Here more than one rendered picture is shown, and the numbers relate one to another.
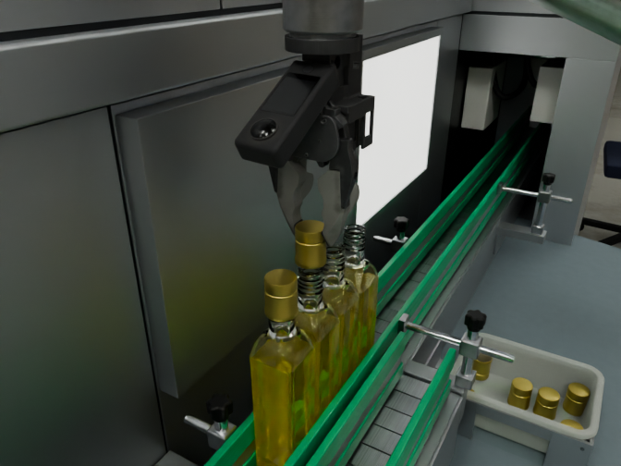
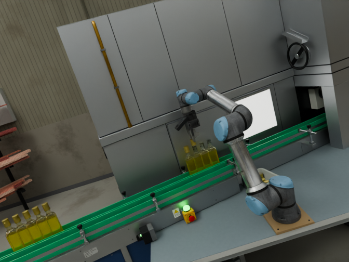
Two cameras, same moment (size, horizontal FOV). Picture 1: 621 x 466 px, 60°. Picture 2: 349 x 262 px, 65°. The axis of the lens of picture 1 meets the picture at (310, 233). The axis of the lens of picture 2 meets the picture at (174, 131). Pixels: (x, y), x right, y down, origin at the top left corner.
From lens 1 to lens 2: 1.50 m
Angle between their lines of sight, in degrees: 44
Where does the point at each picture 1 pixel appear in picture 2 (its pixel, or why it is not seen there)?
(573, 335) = (303, 173)
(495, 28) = (301, 79)
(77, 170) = (161, 132)
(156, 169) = (171, 131)
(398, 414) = not seen: hidden behind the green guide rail
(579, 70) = (325, 90)
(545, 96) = not seen: hidden behind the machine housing
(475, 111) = (313, 103)
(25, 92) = (152, 124)
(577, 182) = (337, 126)
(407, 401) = not seen: hidden behind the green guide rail
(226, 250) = (188, 143)
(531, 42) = (311, 82)
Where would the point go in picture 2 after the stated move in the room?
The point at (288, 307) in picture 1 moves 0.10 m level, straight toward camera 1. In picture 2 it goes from (186, 151) to (177, 157)
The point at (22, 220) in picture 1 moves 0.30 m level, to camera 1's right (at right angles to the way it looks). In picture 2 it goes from (155, 138) to (186, 136)
